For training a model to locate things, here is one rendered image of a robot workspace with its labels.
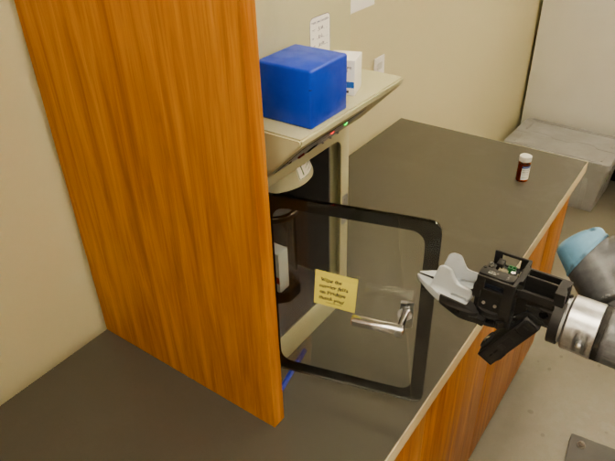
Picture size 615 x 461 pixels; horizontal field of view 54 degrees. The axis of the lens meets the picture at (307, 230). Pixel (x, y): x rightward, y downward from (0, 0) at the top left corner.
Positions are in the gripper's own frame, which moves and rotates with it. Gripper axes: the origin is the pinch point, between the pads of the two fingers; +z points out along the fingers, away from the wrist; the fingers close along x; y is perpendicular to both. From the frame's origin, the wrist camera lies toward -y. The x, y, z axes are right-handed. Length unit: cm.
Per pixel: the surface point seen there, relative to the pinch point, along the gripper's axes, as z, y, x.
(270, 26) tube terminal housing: 30.9, 32.7, -4.2
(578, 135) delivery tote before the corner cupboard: 33, -99, -293
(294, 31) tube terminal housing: 30.9, 30.6, -10.2
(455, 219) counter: 23, -37, -74
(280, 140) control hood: 23.2, 19.3, 4.5
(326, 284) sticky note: 17.8, -8.1, 0.8
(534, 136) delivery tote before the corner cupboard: 55, -98, -278
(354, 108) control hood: 19.6, 19.8, -10.7
